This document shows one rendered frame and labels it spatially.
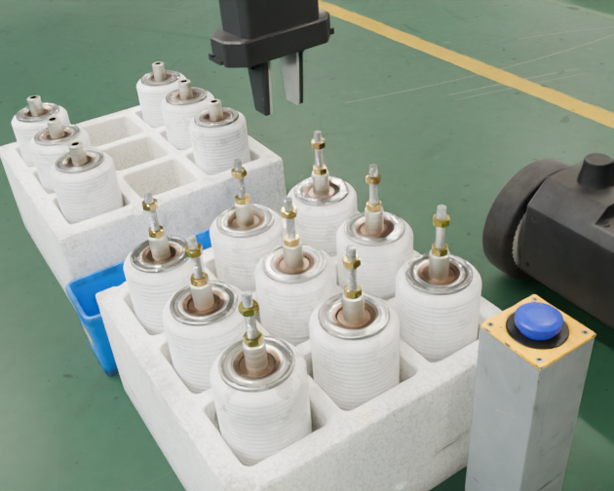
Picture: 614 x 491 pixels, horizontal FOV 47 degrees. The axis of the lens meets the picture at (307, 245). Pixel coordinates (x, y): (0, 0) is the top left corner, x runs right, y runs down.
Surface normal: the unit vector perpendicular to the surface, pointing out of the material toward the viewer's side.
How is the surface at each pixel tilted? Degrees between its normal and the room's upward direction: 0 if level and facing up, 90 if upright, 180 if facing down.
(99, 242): 90
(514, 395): 90
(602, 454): 0
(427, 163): 0
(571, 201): 45
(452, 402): 90
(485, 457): 90
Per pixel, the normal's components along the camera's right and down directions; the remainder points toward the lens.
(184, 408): -0.07, -0.82
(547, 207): -0.65, -0.32
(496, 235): -0.83, 0.21
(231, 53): -0.17, 0.57
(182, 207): 0.54, 0.45
